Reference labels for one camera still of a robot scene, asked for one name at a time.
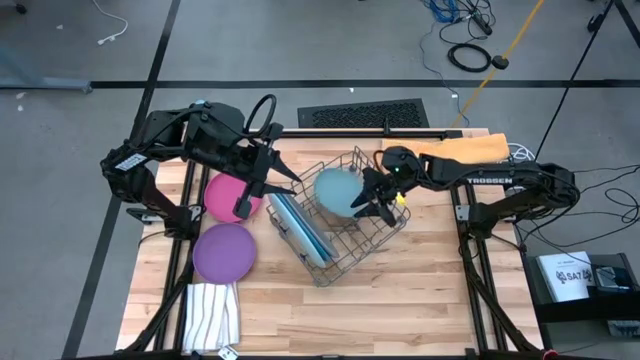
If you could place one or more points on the large blue plate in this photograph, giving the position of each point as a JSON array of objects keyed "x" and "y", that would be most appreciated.
[{"x": 306, "y": 227}]

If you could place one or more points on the black cart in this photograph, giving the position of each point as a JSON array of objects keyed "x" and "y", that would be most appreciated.
[{"x": 575, "y": 312}]

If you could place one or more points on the pink plate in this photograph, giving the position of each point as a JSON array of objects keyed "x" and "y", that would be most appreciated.
[{"x": 222, "y": 197}]

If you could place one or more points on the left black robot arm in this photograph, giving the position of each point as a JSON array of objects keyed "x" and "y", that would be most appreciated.
[{"x": 200, "y": 132}]

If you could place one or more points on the black electronic device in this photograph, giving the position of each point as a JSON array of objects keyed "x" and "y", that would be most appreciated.
[{"x": 612, "y": 277}]

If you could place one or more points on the small yellow tag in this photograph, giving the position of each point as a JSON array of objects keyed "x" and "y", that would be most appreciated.
[{"x": 401, "y": 200}]

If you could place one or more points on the large pale mint plate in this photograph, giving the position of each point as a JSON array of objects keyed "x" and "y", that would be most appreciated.
[{"x": 294, "y": 232}]

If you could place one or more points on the grey table leg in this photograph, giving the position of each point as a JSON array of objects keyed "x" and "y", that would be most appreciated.
[{"x": 50, "y": 82}]

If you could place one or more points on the white label tag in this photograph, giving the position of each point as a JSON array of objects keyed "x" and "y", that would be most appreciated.
[{"x": 228, "y": 353}]

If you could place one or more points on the purple plate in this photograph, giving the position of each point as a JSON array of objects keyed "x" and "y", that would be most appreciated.
[{"x": 224, "y": 254}]

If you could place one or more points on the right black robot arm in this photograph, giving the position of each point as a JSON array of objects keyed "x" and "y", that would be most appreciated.
[{"x": 490, "y": 180}]

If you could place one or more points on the small teal plate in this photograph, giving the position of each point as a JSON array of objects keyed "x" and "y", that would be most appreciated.
[{"x": 335, "y": 192}]

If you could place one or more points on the white striped cloth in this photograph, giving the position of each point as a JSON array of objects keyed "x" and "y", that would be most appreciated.
[{"x": 210, "y": 317}]

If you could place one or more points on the yellow cloth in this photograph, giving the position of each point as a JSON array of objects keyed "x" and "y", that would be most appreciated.
[{"x": 465, "y": 150}]

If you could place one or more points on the black floor vent grille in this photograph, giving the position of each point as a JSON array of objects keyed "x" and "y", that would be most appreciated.
[{"x": 365, "y": 114}]

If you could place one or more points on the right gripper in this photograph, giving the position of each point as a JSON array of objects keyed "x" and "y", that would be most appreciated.
[{"x": 395, "y": 175}]

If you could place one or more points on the black aluminium table frame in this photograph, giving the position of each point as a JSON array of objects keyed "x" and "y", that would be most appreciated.
[{"x": 350, "y": 134}]

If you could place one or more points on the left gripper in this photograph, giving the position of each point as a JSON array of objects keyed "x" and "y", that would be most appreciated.
[{"x": 252, "y": 165}]

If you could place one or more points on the white printed booklet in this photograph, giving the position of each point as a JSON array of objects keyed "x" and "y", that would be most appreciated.
[{"x": 565, "y": 275}]

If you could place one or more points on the black power strip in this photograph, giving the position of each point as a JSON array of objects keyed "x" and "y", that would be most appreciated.
[{"x": 482, "y": 24}]

